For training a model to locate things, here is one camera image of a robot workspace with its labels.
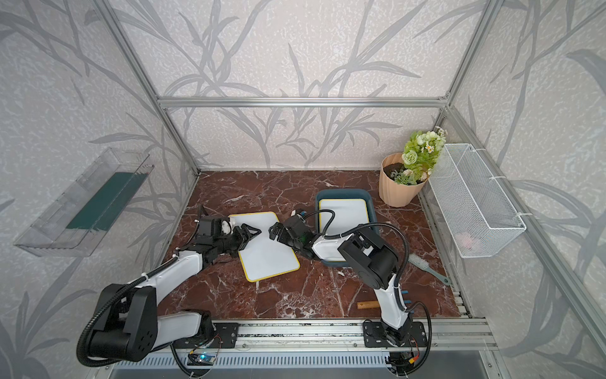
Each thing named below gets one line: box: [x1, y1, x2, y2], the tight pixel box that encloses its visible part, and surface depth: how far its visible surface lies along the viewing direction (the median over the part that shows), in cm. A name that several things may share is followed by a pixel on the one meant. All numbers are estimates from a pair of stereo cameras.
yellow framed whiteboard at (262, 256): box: [230, 211, 301, 282], surface depth 88 cm
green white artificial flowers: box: [390, 126, 448, 186], surface depth 91 cm
